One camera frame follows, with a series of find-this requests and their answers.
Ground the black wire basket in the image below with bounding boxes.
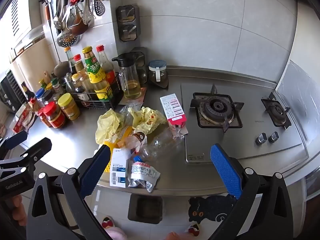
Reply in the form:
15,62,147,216
71,76,124,108

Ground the white blue medicine box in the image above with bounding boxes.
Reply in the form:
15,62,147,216
109,148,131,187

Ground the silver foil splash guard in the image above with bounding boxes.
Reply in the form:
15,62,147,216
275,60,320,153

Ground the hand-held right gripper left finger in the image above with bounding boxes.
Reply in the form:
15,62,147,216
26,145,113,240

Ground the brown wooden ladle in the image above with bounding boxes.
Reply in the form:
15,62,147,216
71,12,87,36

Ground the pale sauce bottle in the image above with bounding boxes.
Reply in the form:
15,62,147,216
84,76,97,94

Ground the red lid jar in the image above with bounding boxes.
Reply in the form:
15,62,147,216
43,102,67,128

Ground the clear plastic bottle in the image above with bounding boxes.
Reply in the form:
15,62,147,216
132,126,185,165

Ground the yellow-label dark sauce bottle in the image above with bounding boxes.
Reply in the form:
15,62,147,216
82,46,112,100

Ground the large black burner grate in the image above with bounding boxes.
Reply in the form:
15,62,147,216
190,84,244,133

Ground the person's left hand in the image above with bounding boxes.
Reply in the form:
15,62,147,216
9,196,27,227

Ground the red cap dark sauce bottle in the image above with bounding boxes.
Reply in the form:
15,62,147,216
96,44,117,85

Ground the yellow ribbed tray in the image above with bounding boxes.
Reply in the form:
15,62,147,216
99,141,114,174

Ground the small glass jar white handle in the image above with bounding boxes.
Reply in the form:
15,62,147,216
148,60,167,82

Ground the yellow lid jar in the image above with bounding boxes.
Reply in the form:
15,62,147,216
57,93,81,121

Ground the dark grey trash bin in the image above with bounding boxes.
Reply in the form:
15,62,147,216
128,194,163,224

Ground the window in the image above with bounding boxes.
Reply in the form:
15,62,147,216
0,0,33,55

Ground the pink slipper red bow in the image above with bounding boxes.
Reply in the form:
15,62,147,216
185,224,201,240
102,216,127,240

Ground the steel gas stove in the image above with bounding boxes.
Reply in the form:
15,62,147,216
180,82,309,164

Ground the black appliance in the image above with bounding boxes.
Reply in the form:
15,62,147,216
0,70,23,113

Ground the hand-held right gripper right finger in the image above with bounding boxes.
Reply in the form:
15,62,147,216
210,144,294,240

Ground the steel skimmer ladle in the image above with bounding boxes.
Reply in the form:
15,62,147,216
56,26,81,48

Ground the glass oil pitcher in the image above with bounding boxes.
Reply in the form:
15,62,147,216
112,53,143,100

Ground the red white packet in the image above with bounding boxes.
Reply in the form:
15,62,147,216
12,102,38,133

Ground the brown round object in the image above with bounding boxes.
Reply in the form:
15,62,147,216
54,61,70,77

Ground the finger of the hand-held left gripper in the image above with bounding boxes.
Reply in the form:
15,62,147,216
0,131,28,159
0,137,52,175

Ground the white red label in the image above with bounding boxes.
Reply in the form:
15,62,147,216
127,161,160,193

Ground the dark soy sauce bottle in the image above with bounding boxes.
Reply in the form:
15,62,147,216
64,47,78,75

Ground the dark wall spice box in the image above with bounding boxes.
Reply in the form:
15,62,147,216
115,4,140,24
117,22,139,42
137,67,148,85
130,47,148,67

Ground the dark labelled bottle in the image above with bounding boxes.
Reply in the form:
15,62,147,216
21,81,35,103

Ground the black cat floor mat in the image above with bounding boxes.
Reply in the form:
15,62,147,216
188,194,237,223

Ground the small red cap bottle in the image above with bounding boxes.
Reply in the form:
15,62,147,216
37,110,52,128

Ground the orange snack packet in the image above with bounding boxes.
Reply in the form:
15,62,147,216
116,126,133,148

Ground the grey perforated spoon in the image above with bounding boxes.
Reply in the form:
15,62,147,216
94,0,104,17

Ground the clear printed plastic wrapper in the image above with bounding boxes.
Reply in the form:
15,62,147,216
119,104,136,128

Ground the yellow cap dark sauce bottle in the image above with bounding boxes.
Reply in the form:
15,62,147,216
72,74,86,98

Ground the yellow plastic bag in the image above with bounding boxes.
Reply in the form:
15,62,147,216
96,109,123,144
127,107,167,134

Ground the wooden handled tool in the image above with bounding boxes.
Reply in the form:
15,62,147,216
44,2,52,28

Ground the steel slotted spoon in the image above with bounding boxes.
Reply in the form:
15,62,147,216
82,0,91,26

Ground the blue lid jar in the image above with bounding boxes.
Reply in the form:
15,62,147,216
35,89,53,108

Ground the red cap brown bottle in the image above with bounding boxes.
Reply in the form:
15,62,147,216
73,54,87,80

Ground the group of small seasoning bottles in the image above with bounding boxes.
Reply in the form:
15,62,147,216
37,71,75,103

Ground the small black burner grate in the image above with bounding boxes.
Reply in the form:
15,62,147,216
261,92,292,130

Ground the dark jar tray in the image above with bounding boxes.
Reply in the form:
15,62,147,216
149,76,170,89

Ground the brown white snack wrapper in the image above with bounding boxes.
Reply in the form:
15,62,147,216
124,131,148,155

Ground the pink white carton box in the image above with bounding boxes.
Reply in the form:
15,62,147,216
160,93,188,133

